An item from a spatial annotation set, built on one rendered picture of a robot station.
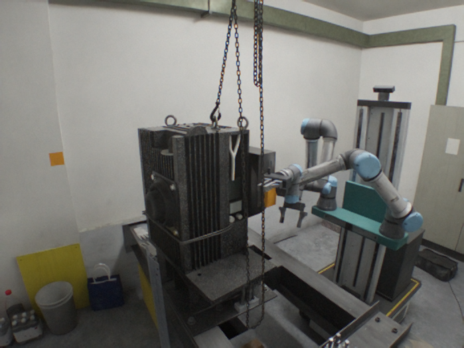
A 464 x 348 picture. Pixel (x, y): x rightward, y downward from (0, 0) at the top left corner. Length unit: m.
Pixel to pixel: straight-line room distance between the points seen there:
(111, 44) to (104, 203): 1.31
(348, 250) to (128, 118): 2.06
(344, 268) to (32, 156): 2.52
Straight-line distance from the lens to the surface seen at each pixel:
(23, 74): 2.29
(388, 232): 1.77
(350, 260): 2.30
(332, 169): 1.51
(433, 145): 3.67
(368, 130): 1.97
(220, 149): 1.32
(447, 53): 3.82
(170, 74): 2.48
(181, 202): 1.27
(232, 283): 1.40
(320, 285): 1.84
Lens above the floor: 1.78
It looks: 16 degrees down
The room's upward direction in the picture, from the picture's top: straight up
